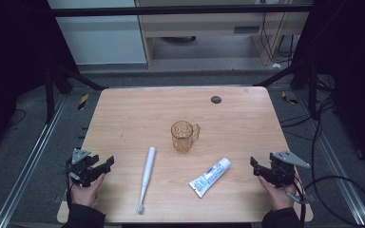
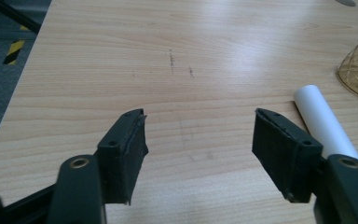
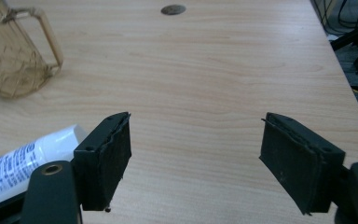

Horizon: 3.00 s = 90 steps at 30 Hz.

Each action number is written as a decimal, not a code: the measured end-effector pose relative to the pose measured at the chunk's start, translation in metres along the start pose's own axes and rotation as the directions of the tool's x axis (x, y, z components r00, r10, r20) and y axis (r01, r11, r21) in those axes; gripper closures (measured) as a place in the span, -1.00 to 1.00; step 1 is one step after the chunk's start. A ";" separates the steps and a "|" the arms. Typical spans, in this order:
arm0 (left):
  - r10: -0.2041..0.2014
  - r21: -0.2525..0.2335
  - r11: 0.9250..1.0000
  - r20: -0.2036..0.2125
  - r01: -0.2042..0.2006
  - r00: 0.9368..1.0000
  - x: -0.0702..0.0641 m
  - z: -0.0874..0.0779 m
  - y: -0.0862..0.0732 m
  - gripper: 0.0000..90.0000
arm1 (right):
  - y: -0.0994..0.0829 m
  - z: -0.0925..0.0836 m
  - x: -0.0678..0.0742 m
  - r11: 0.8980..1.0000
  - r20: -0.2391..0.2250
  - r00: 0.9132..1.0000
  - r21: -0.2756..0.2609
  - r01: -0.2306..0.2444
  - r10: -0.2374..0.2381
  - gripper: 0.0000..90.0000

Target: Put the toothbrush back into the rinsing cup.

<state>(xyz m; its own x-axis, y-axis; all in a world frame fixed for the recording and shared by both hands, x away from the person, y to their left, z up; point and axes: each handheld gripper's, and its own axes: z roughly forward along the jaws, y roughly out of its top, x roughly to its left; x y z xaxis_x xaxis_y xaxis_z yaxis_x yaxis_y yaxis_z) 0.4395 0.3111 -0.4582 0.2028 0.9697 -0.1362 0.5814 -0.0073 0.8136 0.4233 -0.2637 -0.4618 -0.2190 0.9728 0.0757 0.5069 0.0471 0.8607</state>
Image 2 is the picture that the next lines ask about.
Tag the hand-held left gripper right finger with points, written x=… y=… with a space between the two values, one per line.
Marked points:
x=284 y=152

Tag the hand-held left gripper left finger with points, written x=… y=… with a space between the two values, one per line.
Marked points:
x=121 y=155

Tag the white electric toothbrush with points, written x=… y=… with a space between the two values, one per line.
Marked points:
x=320 y=121

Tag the yellow and black floor tape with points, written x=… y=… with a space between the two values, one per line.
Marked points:
x=13 y=52

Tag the black metal stand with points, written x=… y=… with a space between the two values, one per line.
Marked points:
x=14 y=16

